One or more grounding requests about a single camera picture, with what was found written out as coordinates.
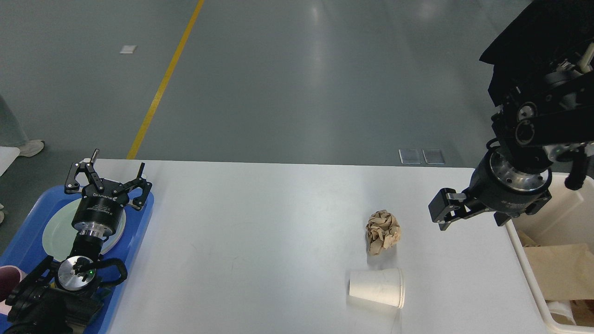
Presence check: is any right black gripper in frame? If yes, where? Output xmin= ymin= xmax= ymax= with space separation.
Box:
xmin=428 ymin=149 xmax=552 ymax=231

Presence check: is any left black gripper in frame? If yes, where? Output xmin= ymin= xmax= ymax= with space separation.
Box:
xmin=64 ymin=149 xmax=153 ymax=238

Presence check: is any mint green plate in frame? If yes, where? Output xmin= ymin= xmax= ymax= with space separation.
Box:
xmin=42 ymin=199 xmax=127 ymax=262

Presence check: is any brown paper ball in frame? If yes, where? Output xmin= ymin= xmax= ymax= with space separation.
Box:
xmin=366 ymin=210 xmax=402 ymax=256

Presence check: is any large brown paper bag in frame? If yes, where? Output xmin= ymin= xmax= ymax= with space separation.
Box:
xmin=517 ymin=230 xmax=594 ymax=334

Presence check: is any white paper cup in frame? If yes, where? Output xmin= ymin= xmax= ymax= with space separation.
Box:
xmin=349 ymin=268 xmax=406 ymax=309
xmin=547 ymin=301 xmax=576 ymax=326

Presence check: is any pink ribbed mug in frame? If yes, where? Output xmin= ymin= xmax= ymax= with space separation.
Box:
xmin=0 ymin=265 xmax=27 ymax=315

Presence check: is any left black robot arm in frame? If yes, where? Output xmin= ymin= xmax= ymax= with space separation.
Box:
xmin=1 ymin=150 xmax=154 ymax=334

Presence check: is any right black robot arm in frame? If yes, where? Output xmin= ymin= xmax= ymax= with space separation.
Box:
xmin=428 ymin=43 xmax=593 ymax=231

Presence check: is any floor outlet plate right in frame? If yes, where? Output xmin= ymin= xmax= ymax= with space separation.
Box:
xmin=422 ymin=149 xmax=446 ymax=165

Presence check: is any floor outlet plate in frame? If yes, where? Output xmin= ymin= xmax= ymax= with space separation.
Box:
xmin=398 ymin=148 xmax=422 ymax=165
xmin=422 ymin=149 xmax=446 ymax=165

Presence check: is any person's white shoe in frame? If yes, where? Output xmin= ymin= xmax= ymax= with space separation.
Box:
xmin=17 ymin=140 xmax=45 ymax=158

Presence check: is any floor outlet plate left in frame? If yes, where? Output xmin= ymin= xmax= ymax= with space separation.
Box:
xmin=398 ymin=148 xmax=422 ymax=165

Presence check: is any beige plastic bin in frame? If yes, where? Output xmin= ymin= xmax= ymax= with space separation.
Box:
xmin=506 ymin=173 xmax=594 ymax=334

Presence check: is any blue plastic tray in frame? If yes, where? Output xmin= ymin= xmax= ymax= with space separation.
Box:
xmin=0 ymin=186 xmax=154 ymax=334

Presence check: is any person's grey trouser leg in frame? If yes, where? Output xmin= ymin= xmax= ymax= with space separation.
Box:
xmin=0 ymin=96 xmax=28 ymax=147

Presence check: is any black jacket on chair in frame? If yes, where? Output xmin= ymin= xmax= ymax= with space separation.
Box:
xmin=480 ymin=0 xmax=594 ymax=106

